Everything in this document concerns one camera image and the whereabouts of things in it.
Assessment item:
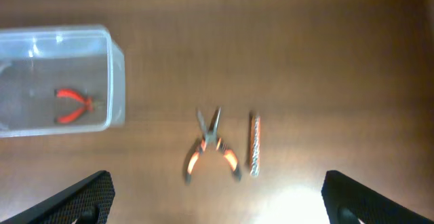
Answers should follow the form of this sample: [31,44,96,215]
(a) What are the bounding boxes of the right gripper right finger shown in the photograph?
[321,170,433,224]

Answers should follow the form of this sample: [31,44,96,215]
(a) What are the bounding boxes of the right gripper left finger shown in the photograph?
[4,170,115,224]

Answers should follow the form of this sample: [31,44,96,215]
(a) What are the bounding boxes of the small red cutting pliers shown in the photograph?
[54,88,105,125]

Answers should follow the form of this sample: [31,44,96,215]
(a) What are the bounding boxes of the clear plastic container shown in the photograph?
[1,24,126,138]

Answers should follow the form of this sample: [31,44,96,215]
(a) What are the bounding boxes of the orange black needle-nose pliers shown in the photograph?
[184,107,242,185]

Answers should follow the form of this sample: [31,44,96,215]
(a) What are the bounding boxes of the socket bit rail orange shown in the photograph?
[249,113,261,177]

